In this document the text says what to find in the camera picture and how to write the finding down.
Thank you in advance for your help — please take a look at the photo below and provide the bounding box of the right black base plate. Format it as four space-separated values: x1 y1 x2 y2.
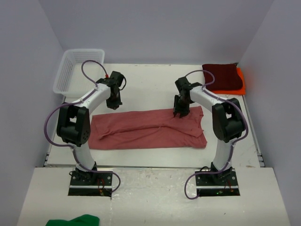
195 168 240 197

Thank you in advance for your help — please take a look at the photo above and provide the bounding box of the green cloth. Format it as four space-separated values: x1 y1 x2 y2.
46 214 100 226

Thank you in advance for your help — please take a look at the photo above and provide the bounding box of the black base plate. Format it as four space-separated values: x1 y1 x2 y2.
195 168 240 197
68 169 112 197

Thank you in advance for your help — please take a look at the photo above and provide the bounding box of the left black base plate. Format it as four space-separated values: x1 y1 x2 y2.
68 169 112 197

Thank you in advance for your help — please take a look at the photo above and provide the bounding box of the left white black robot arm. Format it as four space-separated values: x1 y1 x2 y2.
56 71 127 185

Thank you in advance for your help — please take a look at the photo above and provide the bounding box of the pink t shirt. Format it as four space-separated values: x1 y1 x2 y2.
88 106 207 150

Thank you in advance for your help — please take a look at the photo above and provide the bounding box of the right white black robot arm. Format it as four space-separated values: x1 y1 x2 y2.
174 77 247 185

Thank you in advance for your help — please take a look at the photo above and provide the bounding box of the folded orange shirt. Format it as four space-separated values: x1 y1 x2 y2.
207 64 246 95

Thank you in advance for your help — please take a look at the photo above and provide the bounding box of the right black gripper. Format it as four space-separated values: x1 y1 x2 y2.
174 95 191 119

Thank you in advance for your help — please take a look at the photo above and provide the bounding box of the folded dark red shirt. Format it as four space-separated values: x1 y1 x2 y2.
202 64 243 92

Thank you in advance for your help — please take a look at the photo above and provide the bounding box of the white plastic basket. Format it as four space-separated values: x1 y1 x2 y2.
53 48 105 98

